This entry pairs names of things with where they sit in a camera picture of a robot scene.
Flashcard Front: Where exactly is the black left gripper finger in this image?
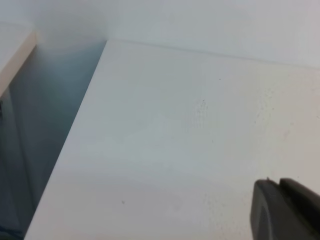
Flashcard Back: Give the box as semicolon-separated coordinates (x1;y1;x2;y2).
250;178;320;240

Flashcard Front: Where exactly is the beige side table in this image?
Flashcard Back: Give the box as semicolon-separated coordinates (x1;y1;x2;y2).
0;22;37;95

